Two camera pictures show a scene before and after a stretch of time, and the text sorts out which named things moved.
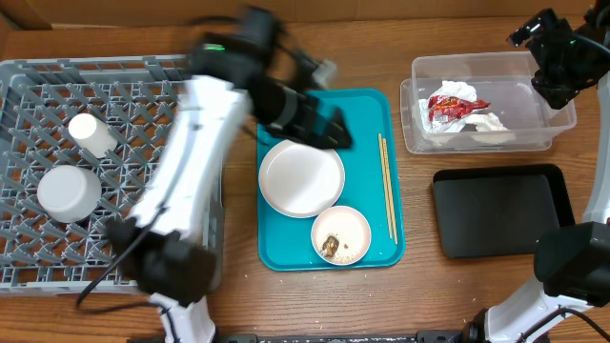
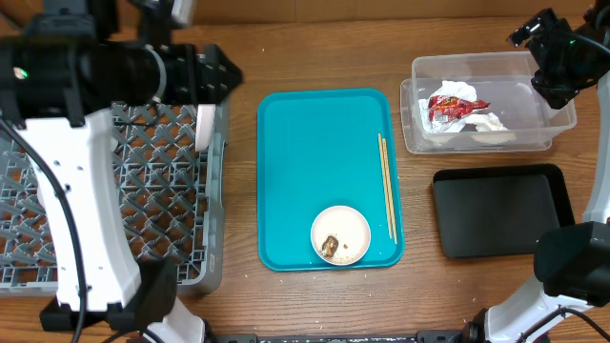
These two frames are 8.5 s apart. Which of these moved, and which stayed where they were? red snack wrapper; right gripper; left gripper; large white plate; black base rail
Moved: left gripper; large white plate
Stayed: right gripper; red snack wrapper; black base rail
